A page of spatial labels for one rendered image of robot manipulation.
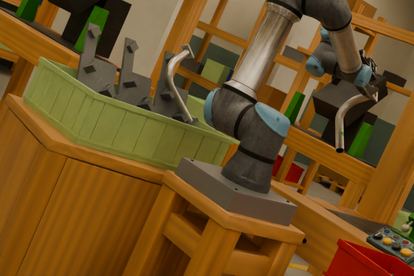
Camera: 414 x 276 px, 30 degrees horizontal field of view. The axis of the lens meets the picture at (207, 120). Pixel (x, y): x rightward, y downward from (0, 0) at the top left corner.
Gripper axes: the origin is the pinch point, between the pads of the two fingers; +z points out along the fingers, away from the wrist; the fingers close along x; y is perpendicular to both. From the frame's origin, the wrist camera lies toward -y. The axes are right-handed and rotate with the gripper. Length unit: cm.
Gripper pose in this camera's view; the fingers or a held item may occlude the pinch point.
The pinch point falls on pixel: (369, 94)
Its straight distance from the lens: 292.5
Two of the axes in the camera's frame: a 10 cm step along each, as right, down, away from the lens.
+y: 8.0, -2.8, -5.3
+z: 5.7, 6.2, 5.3
